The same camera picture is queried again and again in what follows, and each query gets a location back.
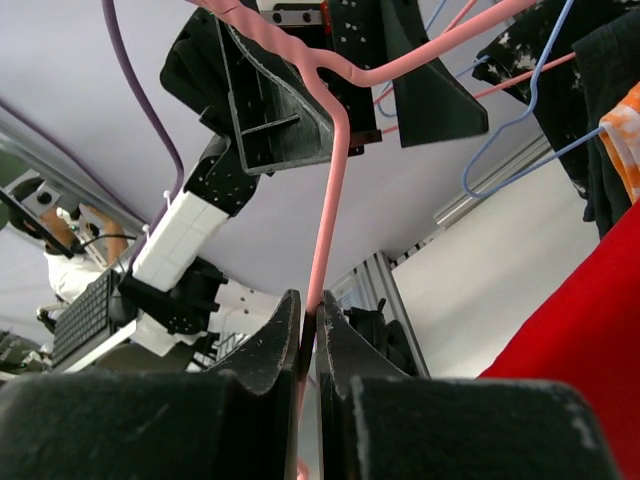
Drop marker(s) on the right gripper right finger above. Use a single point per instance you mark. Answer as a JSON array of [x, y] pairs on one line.
[[376, 422]]

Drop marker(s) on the person in white shirt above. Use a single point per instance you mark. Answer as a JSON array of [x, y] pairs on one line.
[[70, 277]]

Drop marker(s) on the orange white trousers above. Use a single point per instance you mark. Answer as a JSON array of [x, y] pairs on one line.
[[620, 136]]

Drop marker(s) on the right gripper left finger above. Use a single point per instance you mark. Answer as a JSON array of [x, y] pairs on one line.
[[235, 420]]

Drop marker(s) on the plain black trousers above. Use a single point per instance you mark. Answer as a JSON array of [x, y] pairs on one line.
[[608, 61]]

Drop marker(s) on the pink hanger of red trousers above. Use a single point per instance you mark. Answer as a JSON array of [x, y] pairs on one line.
[[273, 39]]

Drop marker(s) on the black keyboard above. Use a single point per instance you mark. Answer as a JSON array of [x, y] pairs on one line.
[[85, 324]]

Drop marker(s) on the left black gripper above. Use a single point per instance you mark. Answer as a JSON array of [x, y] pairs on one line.
[[278, 125]]

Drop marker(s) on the black white patterned trousers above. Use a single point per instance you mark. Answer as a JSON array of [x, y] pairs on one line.
[[560, 110]]

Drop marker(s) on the red trousers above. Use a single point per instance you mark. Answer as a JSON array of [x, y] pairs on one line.
[[586, 335]]

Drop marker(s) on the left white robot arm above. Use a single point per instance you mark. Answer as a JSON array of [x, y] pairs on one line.
[[174, 240]]

